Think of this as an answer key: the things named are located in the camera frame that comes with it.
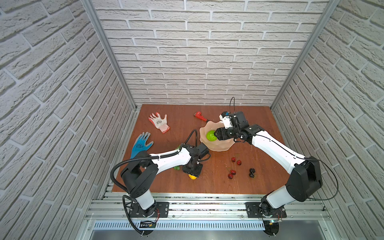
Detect green grape bunch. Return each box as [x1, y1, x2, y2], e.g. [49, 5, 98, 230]
[174, 143, 183, 171]

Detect green bumpy fake fruit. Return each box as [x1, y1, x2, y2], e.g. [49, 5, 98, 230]
[206, 130, 217, 142]

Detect red cherry pair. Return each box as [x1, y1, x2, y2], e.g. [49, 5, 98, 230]
[228, 170, 237, 180]
[231, 157, 242, 166]

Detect black cherry pair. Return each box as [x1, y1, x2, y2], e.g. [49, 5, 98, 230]
[249, 168, 256, 178]

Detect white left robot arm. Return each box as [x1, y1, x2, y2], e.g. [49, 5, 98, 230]
[121, 144, 211, 211]

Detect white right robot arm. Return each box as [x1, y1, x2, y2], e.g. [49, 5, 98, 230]
[215, 125, 323, 215]

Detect pink wavy fruit bowl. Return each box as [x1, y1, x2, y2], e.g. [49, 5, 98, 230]
[199, 121, 235, 152]

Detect red hand tool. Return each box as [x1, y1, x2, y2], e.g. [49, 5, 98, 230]
[194, 112, 209, 123]

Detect red white work glove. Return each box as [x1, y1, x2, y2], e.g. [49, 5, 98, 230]
[148, 112, 170, 134]

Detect blue work glove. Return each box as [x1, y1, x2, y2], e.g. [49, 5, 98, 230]
[131, 132, 154, 159]

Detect aluminium rail frame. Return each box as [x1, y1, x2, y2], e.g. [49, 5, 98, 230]
[75, 183, 340, 240]

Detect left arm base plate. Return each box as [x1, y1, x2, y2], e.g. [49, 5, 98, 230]
[130, 202, 170, 218]

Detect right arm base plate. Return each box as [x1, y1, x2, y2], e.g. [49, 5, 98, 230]
[245, 202, 287, 219]

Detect silver corner frame post right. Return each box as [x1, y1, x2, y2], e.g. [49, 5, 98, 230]
[270, 0, 340, 111]

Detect silver corner frame post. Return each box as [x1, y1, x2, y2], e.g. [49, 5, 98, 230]
[270, 0, 340, 111]
[82, 0, 138, 111]

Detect silver corner frame post left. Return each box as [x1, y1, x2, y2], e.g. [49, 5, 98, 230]
[82, 0, 138, 111]

